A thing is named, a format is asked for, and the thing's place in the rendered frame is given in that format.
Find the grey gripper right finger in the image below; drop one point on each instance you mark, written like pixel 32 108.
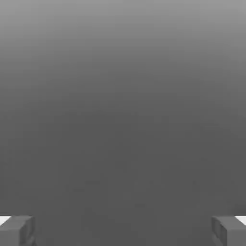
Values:
pixel 230 230

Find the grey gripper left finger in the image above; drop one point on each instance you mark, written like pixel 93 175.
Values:
pixel 15 230

